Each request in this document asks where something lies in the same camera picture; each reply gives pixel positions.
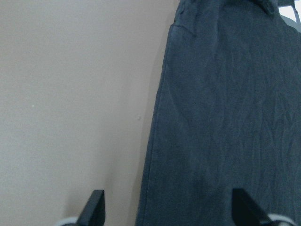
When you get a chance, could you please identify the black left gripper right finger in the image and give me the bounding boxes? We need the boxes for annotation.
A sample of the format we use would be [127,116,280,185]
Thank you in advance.
[231,188,272,226]

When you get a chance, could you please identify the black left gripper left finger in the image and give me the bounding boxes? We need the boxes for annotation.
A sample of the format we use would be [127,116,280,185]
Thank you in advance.
[76,190,105,226]

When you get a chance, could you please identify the black graphic t-shirt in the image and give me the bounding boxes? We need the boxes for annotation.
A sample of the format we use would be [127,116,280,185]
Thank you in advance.
[135,0,301,226]

